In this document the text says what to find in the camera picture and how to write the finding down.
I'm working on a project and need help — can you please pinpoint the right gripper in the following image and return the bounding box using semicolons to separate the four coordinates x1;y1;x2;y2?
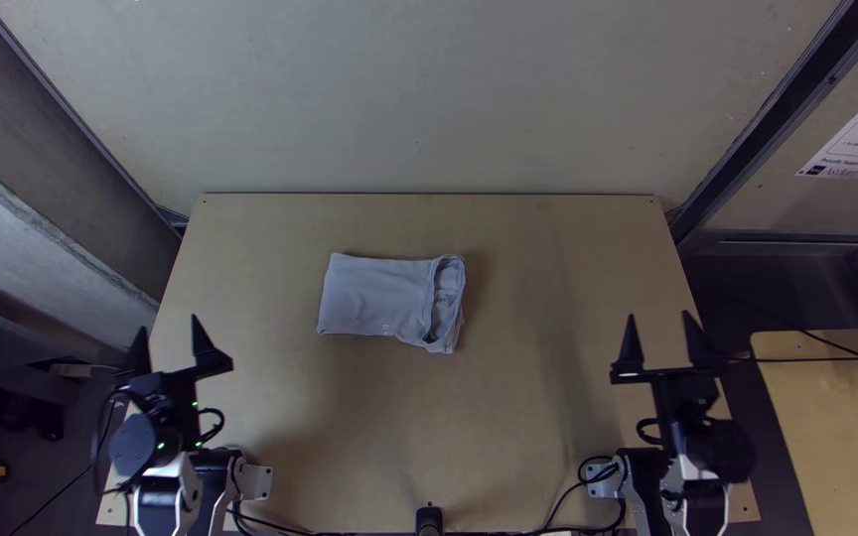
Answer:
608;309;733;423

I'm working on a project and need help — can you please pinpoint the light grey t-shirt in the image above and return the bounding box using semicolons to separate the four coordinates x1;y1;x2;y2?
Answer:
315;251;468;355

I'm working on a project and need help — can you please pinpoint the pale wooden side table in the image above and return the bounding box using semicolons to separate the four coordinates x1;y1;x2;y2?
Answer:
749;327;858;536

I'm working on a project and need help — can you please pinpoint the black cable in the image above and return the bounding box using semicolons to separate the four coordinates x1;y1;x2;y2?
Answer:
196;406;227;447
7;446;114;536
635;416;673;450
726;352;858;367
538;455;628;536
800;330;858;374

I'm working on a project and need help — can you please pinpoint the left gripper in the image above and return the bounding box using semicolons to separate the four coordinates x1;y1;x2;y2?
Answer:
110;313;235;403

